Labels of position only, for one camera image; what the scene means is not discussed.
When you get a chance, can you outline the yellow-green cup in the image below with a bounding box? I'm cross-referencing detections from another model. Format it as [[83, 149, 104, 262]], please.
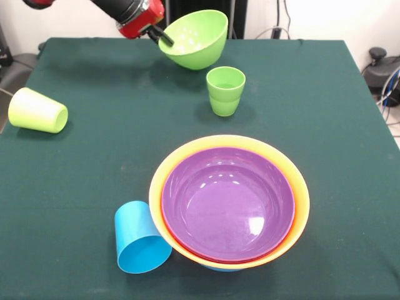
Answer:
[[7, 87, 69, 134]]

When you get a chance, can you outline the grey pedestal foot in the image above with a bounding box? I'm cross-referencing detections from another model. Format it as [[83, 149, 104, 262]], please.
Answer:
[[362, 46, 400, 94], [0, 42, 46, 94]]

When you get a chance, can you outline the orange bowl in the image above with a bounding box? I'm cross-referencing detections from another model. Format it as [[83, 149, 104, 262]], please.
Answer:
[[148, 134, 311, 270]]

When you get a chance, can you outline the green bowl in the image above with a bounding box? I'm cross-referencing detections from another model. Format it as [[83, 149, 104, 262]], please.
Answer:
[[157, 9, 229, 71]]

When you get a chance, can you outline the blue bowl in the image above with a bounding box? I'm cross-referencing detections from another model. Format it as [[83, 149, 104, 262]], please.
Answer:
[[202, 264, 244, 273]]

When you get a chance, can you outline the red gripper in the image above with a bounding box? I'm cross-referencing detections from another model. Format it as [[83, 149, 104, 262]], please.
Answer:
[[116, 0, 175, 46]]

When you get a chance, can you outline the dark green table cloth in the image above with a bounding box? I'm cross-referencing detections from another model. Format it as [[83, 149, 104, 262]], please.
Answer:
[[0, 37, 400, 300]]

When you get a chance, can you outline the black hanging cable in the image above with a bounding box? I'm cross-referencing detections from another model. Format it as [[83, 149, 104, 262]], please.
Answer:
[[274, 0, 294, 40]]

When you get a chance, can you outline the green cup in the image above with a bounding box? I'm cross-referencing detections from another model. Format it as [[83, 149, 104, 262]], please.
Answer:
[[209, 96, 241, 118], [206, 66, 247, 103]]

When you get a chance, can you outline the black equipment box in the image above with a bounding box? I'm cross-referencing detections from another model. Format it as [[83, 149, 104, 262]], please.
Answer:
[[0, 23, 14, 67]]

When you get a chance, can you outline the tangle of cables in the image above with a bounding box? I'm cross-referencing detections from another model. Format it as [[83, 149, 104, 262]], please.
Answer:
[[376, 68, 400, 126]]

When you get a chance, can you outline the blue cup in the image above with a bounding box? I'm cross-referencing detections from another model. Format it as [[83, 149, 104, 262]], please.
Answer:
[[114, 201, 173, 275]]

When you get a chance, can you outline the purple bowl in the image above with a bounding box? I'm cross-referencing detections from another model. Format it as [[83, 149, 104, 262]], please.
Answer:
[[161, 147, 296, 262], [174, 240, 282, 264]]

